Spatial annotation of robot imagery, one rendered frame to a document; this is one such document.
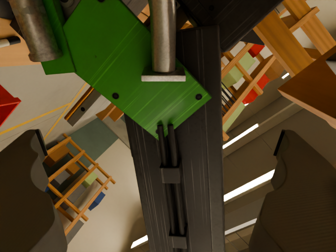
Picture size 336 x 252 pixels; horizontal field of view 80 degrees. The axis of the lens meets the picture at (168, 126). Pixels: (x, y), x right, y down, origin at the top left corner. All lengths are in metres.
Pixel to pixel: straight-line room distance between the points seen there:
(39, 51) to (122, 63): 0.10
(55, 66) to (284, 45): 0.96
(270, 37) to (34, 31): 0.95
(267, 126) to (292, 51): 6.74
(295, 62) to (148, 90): 0.90
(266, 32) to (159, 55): 0.86
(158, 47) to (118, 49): 0.06
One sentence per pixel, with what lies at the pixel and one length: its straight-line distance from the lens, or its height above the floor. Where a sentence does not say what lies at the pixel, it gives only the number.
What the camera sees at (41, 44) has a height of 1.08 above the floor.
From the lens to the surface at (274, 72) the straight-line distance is 4.13.
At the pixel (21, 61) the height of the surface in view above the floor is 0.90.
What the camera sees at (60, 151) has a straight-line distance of 6.63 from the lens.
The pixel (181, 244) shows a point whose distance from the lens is 0.45.
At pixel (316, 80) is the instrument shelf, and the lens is 0.76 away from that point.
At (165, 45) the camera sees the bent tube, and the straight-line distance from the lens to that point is 0.25.
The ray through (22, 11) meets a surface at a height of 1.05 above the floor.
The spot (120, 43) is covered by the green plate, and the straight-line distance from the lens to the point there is 0.29.
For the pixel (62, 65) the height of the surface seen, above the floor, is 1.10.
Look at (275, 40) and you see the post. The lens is 1.09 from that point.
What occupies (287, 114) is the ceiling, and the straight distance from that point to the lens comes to 7.75.
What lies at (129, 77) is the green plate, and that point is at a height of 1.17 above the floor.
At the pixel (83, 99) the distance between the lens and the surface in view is 0.48.
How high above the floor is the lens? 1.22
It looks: 7 degrees up
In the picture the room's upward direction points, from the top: 137 degrees clockwise
